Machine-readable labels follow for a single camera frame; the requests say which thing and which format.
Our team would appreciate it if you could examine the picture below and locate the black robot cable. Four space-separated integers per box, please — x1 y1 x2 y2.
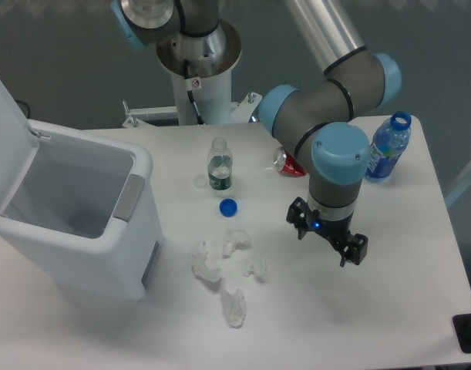
182 58 205 126

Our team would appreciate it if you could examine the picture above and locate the black device at table edge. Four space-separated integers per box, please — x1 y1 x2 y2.
452 314 471 354

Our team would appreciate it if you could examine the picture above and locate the crumpled white paper ball bottom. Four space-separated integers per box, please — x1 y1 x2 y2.
220 288 247 328

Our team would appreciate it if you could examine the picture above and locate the clear green-label plastic bottle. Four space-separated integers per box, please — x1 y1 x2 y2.
207 137 233 190

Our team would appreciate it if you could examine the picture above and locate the crumpled white paper ball right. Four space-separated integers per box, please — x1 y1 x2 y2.
243 253 268 279

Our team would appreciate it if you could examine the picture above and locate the white paper ball top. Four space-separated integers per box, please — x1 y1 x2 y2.
222 228 252 258

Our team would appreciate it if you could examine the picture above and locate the crumpled white paper ball left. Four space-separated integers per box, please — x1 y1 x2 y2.
191 241 221 283

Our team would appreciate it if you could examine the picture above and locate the crushed red soda can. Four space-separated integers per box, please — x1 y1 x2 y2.
273 146 307 177

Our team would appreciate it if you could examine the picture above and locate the blue plastic drink bottle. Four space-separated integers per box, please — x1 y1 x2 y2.
365 111 412 183

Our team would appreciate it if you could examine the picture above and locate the blue bottle cap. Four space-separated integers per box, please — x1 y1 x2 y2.
219 198 238 217

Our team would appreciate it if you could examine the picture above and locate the white paper ball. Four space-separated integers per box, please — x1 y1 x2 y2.
220 288 247 328
243 253 268 279
191 241 221 283
222 228 252 258

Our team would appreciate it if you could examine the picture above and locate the white bottle cap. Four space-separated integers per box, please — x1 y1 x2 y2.
193 175 207 189

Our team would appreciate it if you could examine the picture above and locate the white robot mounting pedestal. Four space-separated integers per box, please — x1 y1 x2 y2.
156 20 241 126

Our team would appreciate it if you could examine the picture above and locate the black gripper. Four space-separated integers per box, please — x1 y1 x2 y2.
286 197 368 267

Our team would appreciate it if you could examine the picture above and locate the white open trash bin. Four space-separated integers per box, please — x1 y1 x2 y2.
0 80 162 301

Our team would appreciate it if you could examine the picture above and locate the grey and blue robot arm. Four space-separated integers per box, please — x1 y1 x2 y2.
111 1 402 264

